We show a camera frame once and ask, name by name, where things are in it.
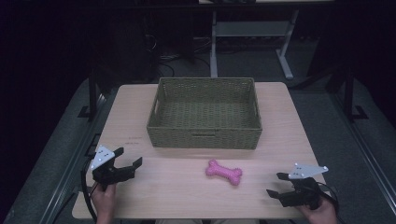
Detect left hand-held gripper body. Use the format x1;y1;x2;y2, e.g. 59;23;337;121
90;145;133;191

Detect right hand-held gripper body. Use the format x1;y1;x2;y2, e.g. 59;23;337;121
279;162;329;210

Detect pink bone dog toy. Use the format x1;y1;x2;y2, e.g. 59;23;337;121
205;159;244;187

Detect green woven basket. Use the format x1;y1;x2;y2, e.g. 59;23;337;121
146;77;263;150

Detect person's left hand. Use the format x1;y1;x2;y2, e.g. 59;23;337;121
90;182;118;219

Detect person's right hand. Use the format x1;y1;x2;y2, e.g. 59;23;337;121
298;197;339;224

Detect black metal stand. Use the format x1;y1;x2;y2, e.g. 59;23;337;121
342;66;370;123
78;68;101;121

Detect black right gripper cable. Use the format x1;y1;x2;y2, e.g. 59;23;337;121
317;181;341;207

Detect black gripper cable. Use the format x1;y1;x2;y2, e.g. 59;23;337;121
80;159;99;223
317;181;341;207

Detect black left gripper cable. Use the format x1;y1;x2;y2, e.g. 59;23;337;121
80;159;99;223

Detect aluminium floor rail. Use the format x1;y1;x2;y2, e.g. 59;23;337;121
330;91;396;216
38;92;108;224

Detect black floor cables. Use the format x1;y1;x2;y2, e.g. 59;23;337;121
144;32;213;78

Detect white metal desk frame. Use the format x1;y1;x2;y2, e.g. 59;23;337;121
209;8;301;80

